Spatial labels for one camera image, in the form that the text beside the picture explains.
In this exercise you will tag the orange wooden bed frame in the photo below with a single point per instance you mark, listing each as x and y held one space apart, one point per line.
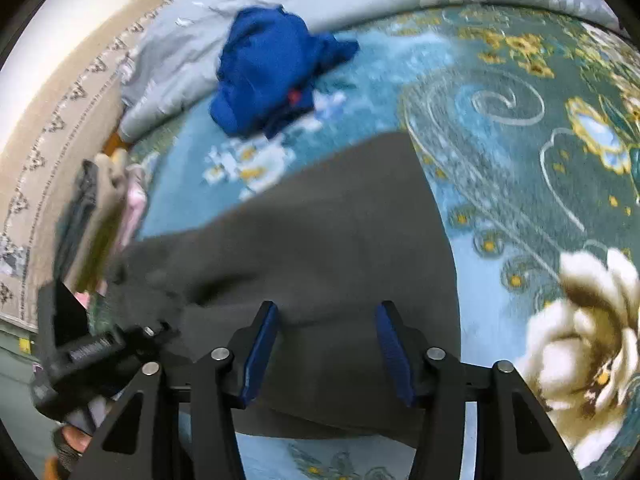
112 145

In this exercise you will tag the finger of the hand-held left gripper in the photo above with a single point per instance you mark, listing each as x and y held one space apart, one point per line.
150 340

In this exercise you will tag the blue garment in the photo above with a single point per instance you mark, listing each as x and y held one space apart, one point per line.
265 70

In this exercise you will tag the grey-blue floral quilt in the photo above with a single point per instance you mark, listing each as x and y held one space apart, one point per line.
170 60

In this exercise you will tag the teal floral fleece blanket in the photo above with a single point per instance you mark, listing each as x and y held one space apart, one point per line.
500 160

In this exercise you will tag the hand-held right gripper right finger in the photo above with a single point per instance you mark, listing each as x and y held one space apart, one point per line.
395 355

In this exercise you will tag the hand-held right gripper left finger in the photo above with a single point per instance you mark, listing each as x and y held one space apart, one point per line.
260 352

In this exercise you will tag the beige lace-trimmed headboard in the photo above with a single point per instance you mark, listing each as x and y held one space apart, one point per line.
50 160

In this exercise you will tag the dark grey garment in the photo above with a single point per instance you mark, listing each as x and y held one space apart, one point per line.
325 235

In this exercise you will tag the person's left hand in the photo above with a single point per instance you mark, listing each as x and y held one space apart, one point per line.
75 442

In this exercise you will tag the folded grey garment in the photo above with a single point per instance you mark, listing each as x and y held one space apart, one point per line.
77 220

